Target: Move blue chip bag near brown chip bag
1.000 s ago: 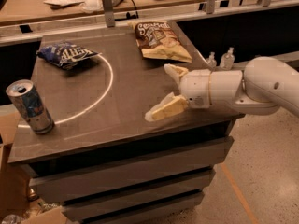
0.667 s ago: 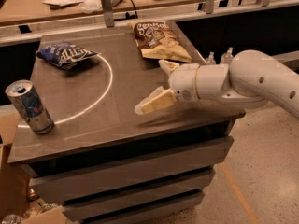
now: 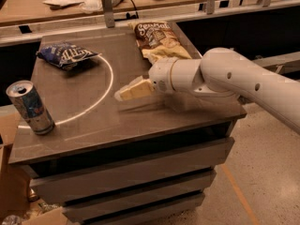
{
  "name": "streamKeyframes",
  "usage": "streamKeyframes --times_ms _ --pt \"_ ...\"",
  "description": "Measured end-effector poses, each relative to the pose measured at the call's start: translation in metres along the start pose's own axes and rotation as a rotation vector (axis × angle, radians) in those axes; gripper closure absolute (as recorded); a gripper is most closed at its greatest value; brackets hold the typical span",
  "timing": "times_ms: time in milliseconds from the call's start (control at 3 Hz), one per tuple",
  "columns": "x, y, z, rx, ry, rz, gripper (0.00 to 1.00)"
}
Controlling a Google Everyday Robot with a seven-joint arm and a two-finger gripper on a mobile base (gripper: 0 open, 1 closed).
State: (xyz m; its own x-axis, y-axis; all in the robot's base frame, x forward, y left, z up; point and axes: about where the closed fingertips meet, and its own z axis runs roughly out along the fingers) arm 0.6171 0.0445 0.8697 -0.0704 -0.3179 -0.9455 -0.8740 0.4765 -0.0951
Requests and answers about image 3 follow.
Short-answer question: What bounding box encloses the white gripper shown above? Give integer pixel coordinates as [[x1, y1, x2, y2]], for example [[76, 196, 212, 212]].
[[114, 57, 177, 101]]

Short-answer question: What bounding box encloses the blue chip bag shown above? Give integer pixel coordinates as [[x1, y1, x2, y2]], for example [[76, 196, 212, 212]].
[[37, 41, 98, 70]]

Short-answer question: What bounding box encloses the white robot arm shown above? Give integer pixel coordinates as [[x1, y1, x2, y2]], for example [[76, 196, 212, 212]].
[[114, 48, 300, 133]]

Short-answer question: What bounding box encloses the brown chip bag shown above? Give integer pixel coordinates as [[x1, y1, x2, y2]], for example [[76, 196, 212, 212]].
[[128, 22, 191, 65]]

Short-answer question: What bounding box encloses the grey drawer cabinet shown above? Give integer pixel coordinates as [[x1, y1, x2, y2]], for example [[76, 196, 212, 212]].
[[9, 27, 246, 225]]

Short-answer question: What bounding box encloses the silver blue drink can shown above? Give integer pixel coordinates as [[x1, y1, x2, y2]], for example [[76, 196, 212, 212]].
[[6, 80, 54, 135]]

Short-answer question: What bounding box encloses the wooden background desk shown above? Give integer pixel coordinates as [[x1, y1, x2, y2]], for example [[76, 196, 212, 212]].
[[0, 0, 233, 27]]

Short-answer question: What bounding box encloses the cardboard box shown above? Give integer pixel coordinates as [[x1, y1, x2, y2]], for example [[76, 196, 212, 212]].
[[0, 112, 68, 225]]

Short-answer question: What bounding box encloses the black power cable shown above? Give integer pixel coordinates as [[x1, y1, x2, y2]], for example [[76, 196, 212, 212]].
[[120, 0, 140, 21]]

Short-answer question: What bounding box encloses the metal bracket post left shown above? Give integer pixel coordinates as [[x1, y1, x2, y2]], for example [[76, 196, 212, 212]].
[[101, 0, 115, 28]]

